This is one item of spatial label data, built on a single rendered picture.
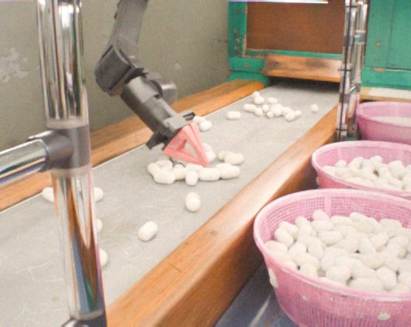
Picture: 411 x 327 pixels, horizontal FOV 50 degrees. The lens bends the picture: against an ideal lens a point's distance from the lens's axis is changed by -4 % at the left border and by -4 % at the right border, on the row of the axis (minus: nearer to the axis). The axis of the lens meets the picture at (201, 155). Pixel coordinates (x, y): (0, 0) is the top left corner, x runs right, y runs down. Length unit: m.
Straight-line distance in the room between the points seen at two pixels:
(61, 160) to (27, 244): 0.39
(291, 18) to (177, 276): 1.26
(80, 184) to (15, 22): 2.92
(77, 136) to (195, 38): 2.52
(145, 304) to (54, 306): 0.11
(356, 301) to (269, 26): 1.28
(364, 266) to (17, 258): 0.42
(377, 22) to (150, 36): 1.69
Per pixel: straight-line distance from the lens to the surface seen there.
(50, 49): 0.24
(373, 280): 0.54
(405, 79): 1.56
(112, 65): 0.86
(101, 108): 3.27
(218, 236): 0.56
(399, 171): 0.90
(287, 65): 1.58
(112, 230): 0.63
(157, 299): 0.45
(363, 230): 0.66
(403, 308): 0.51
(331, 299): 0.50
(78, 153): 0.25
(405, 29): 1.56
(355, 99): 1.17
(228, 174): 0.78
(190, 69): 2.79
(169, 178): 0.76
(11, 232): 0.67
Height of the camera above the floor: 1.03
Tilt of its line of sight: 19 degrees down
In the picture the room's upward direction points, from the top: straight up
